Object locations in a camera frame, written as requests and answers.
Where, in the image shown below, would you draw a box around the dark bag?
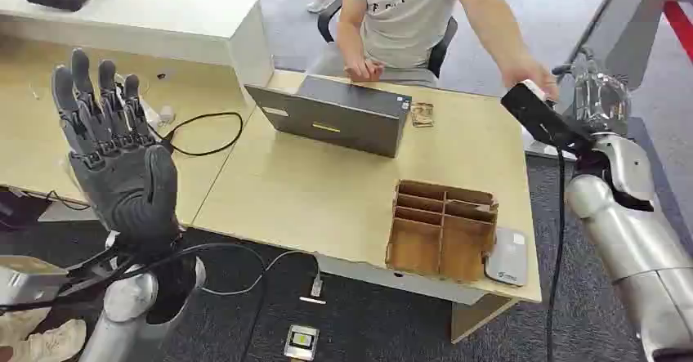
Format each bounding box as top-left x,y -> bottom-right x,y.
0,185 -> 54,232

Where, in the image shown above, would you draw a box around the person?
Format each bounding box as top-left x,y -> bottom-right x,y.
307,0 -> 561,101

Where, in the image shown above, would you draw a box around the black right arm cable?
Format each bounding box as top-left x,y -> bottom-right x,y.
545,148 -> 568,362

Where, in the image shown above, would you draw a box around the person's left hand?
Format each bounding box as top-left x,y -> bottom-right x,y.
500,56 -> 561,101

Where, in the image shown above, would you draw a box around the thin black cable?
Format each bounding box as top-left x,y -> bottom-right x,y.
45,190 -> 92,212

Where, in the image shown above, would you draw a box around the wooden card box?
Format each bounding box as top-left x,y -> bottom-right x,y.
384,179 -> 499,284

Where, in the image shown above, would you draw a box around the flat grey device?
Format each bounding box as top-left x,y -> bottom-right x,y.
484,226 -> 530,288

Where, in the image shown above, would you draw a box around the small square device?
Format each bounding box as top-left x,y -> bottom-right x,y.
284,324 -> 321,362

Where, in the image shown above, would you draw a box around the white desk riser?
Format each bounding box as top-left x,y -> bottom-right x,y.
0,0 -> 275,89

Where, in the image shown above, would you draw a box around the black office chair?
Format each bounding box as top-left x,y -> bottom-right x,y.
316,0 -> 459,79

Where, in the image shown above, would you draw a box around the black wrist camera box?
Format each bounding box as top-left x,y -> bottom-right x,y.
500,79 -> 597,158

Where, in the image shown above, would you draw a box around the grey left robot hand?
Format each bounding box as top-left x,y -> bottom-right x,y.
51,47 -> 184,253

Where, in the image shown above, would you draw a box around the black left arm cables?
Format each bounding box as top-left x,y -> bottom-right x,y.
0,240 -> 269,362

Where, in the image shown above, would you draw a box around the black looped cable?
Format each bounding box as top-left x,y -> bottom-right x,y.
145,110 -> 244,159

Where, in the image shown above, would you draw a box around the white cable with plug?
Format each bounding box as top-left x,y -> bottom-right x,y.
199,250 -> 324,299

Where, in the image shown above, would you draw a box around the grey metal stand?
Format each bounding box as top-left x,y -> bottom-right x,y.
562,0 -> 693,91

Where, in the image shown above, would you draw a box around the person's right hand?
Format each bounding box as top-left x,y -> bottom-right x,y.
344,57 -> 387,83

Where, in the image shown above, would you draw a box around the grey laptop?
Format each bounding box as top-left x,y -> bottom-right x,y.
244,74 -> 413,159

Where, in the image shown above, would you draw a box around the pale cloth bundle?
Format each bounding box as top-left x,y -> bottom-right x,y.
0,309 -> 88,362

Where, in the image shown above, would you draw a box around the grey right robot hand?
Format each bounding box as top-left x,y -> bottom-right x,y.
567,49 -> 633,137

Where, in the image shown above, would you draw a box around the red strap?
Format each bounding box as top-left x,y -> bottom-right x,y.
662,0 -> 693,64

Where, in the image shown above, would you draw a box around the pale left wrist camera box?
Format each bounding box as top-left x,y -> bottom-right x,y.
0,255 -> 70,309

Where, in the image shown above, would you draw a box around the printed card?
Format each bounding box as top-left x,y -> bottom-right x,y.
409,101 -> 436,129

